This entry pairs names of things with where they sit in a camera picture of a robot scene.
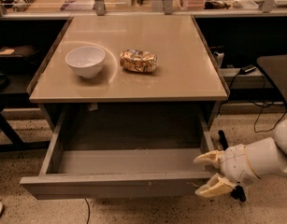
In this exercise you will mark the grey top drawer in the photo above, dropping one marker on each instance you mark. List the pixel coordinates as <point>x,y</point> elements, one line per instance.
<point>124,151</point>

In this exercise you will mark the dark round stool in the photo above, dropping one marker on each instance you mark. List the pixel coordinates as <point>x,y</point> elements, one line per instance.
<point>275,68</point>

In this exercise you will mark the crushed gold can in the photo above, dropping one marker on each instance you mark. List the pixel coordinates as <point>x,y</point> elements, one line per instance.
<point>138,61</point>

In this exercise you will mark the black power adapter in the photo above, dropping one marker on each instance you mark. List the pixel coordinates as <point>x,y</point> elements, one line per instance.
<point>247,69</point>

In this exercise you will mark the grey drawer cabinet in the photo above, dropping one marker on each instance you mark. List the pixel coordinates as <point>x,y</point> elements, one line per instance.
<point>185,70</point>

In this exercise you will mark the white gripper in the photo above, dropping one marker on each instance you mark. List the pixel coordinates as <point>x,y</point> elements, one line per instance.
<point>236,165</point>

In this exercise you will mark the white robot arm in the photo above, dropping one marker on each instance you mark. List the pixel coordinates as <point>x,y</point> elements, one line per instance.
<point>268,156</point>

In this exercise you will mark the white bowl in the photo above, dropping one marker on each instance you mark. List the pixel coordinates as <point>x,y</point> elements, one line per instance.
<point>86,61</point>

